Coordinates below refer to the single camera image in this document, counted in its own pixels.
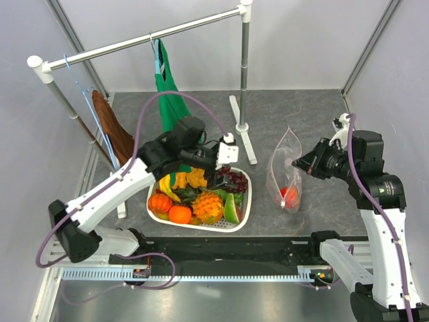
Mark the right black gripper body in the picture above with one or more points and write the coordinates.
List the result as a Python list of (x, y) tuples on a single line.
[(328, 161)]

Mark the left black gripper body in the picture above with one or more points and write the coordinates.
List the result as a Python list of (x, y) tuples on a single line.
[(202, 157)]

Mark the orange toy pineapple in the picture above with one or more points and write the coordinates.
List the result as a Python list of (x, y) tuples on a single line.
[(208, 207)]

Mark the toy watermelon slice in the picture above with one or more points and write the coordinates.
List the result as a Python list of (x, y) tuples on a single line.
[(232, 212)]

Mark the clear pink zip top bag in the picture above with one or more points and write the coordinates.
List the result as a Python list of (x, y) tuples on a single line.
[(280, 172)]

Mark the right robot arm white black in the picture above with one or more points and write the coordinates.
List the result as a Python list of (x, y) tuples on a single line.
[(387, 293)]

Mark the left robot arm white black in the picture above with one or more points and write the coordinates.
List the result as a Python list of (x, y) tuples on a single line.
[(77, 221)]

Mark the green toy lettuce leaf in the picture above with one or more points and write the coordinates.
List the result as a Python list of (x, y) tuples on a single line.
[(223, 194)]

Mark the yellow orange toy pepper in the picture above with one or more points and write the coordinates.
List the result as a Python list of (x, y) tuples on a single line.
[(195, 179)]

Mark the white perforated plastic basket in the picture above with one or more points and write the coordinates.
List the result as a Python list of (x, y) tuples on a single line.
[(190, 202)]

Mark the yellow toy bananas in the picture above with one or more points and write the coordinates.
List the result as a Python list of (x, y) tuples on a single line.
[(165, 187)]

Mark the toy orange fruit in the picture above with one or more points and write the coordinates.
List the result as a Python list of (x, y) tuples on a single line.
[(180, 214)]

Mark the green shirt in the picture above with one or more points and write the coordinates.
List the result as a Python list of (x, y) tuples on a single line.
[(175, 114)]

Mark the orange toy pumpkin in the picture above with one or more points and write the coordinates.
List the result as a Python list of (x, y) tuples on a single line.
[(159, 203)]

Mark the brown cloth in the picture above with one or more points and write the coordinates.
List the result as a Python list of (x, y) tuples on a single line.
[(121, 141)]

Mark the blue hanger with shirt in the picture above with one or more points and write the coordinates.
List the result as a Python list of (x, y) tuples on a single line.
[(157, 48)]

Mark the white clothes rack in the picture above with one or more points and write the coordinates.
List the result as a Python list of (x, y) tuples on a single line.
[(44, 69)]

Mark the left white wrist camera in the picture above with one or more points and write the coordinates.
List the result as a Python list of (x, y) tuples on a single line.
[(228, 151)]

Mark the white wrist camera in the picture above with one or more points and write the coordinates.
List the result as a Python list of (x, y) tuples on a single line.
[(341, 126), (228, 151)]

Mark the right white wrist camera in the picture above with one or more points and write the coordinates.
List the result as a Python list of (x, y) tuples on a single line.
[(341, 126)]

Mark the light blue wire hanger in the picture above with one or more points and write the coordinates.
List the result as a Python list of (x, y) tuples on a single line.
[(104, 136)]

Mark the white slotted cable duct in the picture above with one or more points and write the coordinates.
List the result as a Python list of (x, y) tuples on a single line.
[(133, 275)]

